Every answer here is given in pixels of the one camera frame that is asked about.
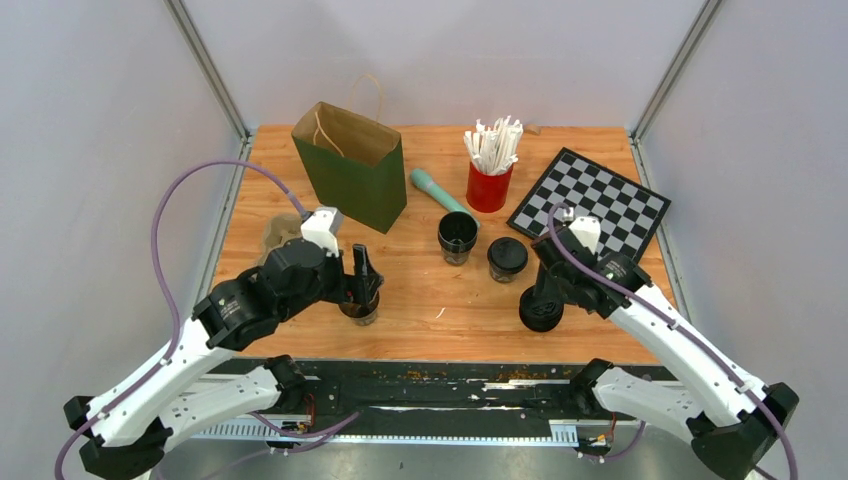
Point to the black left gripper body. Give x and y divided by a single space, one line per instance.
337 285

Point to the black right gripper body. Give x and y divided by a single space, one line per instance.
550 281

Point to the stack of black cups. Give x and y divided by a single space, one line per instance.
457 234

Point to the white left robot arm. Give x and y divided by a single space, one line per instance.
131 427

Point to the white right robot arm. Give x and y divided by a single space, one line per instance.
730 417

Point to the grey cardboard cup carrier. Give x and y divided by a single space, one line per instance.
278 230

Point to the black white chessboard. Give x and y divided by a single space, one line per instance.
628 212

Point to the red cup holder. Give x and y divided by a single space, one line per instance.
487 193

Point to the teal handheld massager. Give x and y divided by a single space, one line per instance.
424 182

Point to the green paper bag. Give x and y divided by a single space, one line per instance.
354 163

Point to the white wrapped straws bundle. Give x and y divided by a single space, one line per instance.
493 149

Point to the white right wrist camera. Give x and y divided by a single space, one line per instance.
586 229

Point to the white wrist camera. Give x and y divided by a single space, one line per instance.
586 229
321 228

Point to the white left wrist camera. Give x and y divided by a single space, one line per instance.
321 228

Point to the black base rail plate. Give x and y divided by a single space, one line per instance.
438 399

